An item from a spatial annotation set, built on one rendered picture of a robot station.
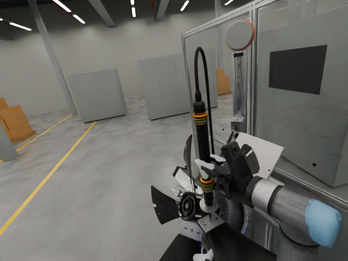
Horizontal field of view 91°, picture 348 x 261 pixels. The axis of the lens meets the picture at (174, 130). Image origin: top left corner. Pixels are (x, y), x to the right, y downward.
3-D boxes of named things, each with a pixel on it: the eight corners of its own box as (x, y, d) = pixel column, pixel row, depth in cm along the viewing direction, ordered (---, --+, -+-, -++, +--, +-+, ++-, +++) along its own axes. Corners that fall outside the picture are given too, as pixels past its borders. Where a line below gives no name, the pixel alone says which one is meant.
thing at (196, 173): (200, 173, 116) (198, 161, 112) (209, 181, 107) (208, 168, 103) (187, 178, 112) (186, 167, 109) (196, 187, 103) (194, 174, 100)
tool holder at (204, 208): (204, 193, 71) (202, 174, 67) (221, 197, 67) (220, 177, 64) (197, 209, 64) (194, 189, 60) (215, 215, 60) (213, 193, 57)
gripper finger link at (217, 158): (203, 167, 62) (221, 179, 55) (202, 152, 60) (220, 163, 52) (210, 163, 64) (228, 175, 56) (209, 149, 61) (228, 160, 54)
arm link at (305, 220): (325, 262, 31) (335, 229, 28) (265, 223, 40) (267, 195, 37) (338, 234, 35) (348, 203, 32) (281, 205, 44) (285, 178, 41)
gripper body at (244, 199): (213, 190, 53) (248, 213, 44) (211, 167, 50) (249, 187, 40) (228, 178, 57) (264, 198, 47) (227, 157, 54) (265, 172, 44)
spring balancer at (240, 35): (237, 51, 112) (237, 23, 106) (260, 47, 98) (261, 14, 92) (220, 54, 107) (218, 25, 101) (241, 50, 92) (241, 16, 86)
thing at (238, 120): (234, 126, 118) (233, 115, 115) (244, 127, 115) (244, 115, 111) (231, 132, 110) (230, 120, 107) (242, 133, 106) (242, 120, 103)
